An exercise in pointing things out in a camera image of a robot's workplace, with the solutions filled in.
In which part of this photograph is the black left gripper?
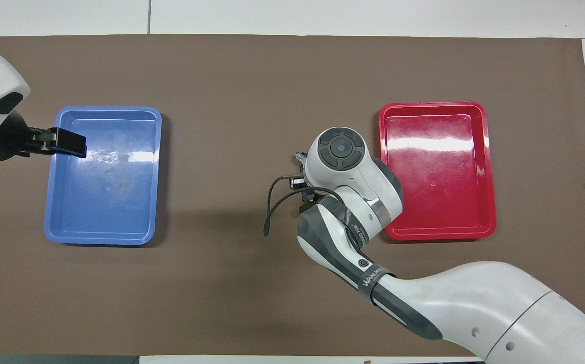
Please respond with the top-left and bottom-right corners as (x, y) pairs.
(0, 110), (87, 162)

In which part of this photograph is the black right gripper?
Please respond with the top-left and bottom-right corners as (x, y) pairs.
(290, 174), (318, 203)

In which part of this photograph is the blue plastic tray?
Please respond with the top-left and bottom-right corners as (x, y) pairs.
(43, 106), (163, 246)

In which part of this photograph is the brown table mat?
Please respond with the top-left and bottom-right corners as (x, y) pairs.
(0, 34), (585, 357)

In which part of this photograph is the red plastic tray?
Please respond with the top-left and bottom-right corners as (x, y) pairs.
(378, 101), (497, 242)

